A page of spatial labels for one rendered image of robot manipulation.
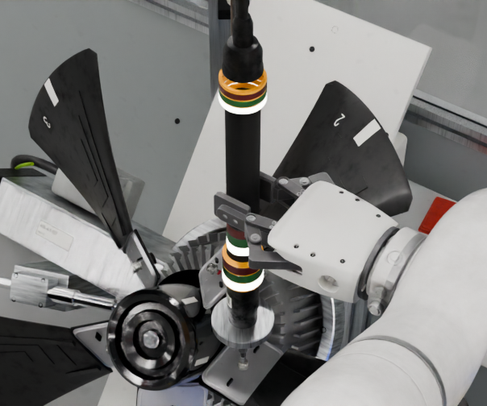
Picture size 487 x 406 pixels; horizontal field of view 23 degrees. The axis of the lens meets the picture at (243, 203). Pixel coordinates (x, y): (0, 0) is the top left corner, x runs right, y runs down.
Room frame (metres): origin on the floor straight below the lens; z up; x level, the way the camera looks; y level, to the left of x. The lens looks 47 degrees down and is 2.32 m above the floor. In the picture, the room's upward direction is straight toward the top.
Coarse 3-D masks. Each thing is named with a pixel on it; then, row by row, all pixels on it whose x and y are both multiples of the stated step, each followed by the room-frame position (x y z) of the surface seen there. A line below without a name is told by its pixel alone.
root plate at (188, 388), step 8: (184, 384) 0.80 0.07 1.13; (192, 384) 0.80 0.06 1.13; (144, 392) 0.78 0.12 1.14; (152, 392) 0.78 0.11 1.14; (160, 392) 0.79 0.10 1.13; (168, 392) 0.79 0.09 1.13; (176, 392) 0.79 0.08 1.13; (184, 392) 0.79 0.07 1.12; (192, 392) 0.80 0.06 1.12; (200, 392) 0.80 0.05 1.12; (144, 400) 0.77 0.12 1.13; (152, 400) 0.78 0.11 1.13; (160, 400) 0.78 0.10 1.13; (168, 400) 0.78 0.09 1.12; (176, 400) 0.78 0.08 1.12; (184, 400) 0.79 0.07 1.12; (192, 400) 0.79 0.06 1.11; (200, 400) 0.79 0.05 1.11
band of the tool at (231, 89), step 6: (222, 72) 0.79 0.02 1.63; (264, 72) 0.79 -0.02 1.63; (222, 78) 0.79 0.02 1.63; (264, 78) 0.79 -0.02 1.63; (222, 84) 0.78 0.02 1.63; (228, 84) 0.81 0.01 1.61; (234, 84) 0.81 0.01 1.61; (240, 84) 0.81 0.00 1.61; (246, 84) 0.81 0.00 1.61; (252, 84) 0.81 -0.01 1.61; (258, 84) 0.80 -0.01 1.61; (264, 84) 0.78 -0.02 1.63; (228, 90) 0.77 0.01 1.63; (234, 90) 0.77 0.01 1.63; (240, 90) 0.77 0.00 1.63; (246, 90) 0.77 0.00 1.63; (252, 90) 0.77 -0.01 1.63; (258, 90) 0.77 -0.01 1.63; (240, 108) 0.77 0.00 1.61
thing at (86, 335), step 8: (80, 328) 0.86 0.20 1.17; (88, 328) 0.85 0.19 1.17; (96, 328) 0.85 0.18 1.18; (104, 328) 0.85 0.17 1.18; (80, 336) 0.85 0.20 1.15; (88, 336) 0.85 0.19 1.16; (104, 336) 0.85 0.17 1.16; (88, 344) 0.86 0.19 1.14; (96, 344) 0.85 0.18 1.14; (104, 344) 0.85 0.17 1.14; (96, 352) 0.86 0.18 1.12; (104, 352) 0.85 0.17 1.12; (104, 360) 0.86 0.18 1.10
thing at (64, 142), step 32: (64, 64) 1.09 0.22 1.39; (96, 64) 1.05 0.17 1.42; (64, 96) 1.07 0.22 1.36; (96, 96) 1.02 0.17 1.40; (32, 128) 1.11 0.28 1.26; (64, 128) 1.06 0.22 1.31; (96, 128) 1.01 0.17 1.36; (64, 160) 1.06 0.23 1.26; (96, 160) 0.99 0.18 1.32; (96, 192) 0.99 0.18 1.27; (128, 224) 0.92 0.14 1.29
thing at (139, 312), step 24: (144, 288) 0.85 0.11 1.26; (168, 288) 0.85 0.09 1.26; (192, 288) 0.87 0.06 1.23; (120, 312) 0.83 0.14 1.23; (144, 312) 0.82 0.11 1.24; (168, 312) 0.82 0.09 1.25; (192, 312) 0.82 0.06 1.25; (120, 336) 0.82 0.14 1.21; (168, 336) 0.80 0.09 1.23; (192, 336) 0.79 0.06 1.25; (120, 360) 0.79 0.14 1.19; (144, 360) 0.78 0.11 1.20; (168, 360) 0.78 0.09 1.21; (192, 360) 0.77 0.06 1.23; (144, 384) 0.76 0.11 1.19; (168, 384) 0.76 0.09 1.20
